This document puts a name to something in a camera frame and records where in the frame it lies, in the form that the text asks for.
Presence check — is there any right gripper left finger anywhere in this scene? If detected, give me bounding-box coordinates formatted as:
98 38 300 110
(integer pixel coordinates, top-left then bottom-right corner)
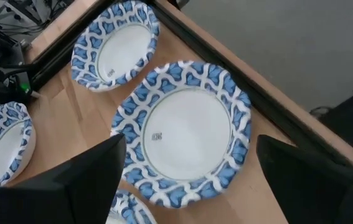
0 133 127 224

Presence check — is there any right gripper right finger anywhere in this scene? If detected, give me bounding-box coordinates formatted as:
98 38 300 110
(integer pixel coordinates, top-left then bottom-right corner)
256 134 353 224

